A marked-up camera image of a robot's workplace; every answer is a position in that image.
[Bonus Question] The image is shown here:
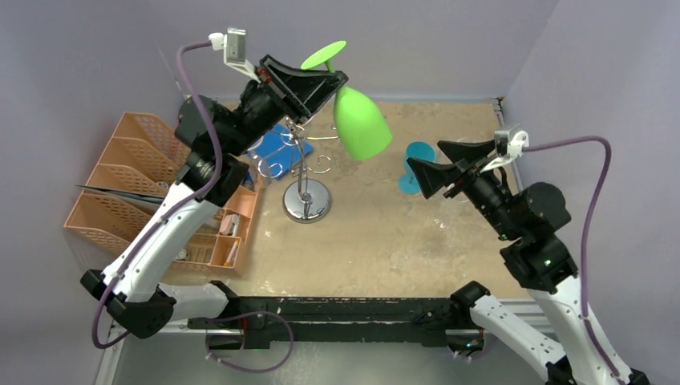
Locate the blue plastic wine glass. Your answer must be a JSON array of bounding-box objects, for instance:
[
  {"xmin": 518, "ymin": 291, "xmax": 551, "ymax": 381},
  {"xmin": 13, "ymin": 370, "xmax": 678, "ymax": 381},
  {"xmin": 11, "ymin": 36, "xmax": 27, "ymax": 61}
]
[{"xmin": 398, "ymin": 140, "xmax": 438, "ymax": 196}]

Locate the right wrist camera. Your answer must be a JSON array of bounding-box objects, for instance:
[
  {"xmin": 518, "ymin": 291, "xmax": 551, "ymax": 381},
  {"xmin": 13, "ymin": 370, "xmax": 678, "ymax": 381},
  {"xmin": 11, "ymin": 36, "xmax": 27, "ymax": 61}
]
[{"xmin": 481, "ymin": 124, "xmax": 528, "ymax": 172}]

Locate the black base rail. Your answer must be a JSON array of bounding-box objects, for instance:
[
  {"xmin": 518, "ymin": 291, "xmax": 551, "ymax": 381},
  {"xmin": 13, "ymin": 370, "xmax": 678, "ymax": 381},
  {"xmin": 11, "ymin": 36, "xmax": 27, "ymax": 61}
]
[{"xmin": 188, "ymin": 297, "xmax": 490, "ymax": 352}]

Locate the orange plastic desk organizer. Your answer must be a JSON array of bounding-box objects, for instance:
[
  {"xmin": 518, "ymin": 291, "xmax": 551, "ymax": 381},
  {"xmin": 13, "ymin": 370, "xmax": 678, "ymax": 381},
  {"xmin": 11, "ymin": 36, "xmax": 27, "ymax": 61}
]
[{"xmin": 64, "ymin": 112, "xmax": 261, "ymax": 278}]

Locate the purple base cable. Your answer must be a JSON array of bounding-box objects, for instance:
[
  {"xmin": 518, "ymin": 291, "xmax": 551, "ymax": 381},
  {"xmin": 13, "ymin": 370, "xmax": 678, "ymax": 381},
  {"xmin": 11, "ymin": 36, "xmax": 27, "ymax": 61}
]
[{"xmin": 207, "ymin": 306, "xmax": 296, "ymax": 374}]

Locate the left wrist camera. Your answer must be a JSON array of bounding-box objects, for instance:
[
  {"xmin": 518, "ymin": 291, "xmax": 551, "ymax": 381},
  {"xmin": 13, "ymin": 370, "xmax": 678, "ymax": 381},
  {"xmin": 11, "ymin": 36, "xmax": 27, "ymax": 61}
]
[{"xmin": 208, "ymin": 26, "xmax": 260, "ymax": 83}]

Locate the clear wine glass near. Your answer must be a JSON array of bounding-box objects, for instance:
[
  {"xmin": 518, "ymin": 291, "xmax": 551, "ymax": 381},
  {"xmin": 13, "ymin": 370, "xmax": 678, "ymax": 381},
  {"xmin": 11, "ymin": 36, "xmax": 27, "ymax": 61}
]
[{"xmin": 431, "ymin": 199, "xmax": 457, "ymax": 231}]

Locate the green plastic wine glass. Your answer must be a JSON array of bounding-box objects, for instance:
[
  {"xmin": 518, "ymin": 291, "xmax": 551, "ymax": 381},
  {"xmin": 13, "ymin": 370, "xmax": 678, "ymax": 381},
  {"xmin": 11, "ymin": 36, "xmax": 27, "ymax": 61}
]
[{"xmin": 300, "ymin": 40, "xmax": 393, "ymax": 160}]

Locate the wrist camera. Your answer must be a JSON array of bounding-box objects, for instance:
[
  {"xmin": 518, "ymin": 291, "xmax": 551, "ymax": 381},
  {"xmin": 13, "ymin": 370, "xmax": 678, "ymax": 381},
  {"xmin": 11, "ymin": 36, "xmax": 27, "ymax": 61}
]
[
  {"xmin": 208, "ymin": 26, "xmax": 260, "ymax": 83},
  {"xmin": 481, "ymin": 124, "xmax": 528, "ymax": 172}
]

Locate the chrome wine glass rack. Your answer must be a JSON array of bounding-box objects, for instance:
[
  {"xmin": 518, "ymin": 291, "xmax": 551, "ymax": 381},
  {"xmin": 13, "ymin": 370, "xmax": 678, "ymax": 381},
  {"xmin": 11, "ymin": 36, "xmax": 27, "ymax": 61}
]
[{"xmin": 246, "ymin": 118, "xmax": 332, "ymax": 224}]

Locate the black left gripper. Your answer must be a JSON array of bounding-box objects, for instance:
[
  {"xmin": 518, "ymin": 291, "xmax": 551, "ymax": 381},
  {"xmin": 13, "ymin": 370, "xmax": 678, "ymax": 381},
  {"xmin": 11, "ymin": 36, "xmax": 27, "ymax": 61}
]
[{"xmin": 224, "ymin": 55, "xmax": 347, "ymax": 157}]

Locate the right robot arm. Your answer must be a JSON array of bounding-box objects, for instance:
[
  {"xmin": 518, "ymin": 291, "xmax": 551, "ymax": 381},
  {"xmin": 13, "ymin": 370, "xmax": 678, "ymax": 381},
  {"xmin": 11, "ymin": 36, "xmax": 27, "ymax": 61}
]
[{"xmin": 407, "ymin": 140, "xmax": 648, "ymax": 384}]

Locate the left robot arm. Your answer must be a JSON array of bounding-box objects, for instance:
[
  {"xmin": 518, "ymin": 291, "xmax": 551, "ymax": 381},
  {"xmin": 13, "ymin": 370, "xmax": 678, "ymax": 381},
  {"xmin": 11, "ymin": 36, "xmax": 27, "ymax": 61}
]
[{"xmin": 81, "ymin": 56, "xmax": 348, "ymax": 338}]

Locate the blue square mat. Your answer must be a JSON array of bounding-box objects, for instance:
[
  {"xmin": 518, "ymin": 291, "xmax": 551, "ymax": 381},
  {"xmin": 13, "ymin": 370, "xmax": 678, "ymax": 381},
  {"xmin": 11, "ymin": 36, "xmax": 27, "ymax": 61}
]
[{"xmin": 247, "ymin": 124, "xmax": 301, "ymax": 180}]

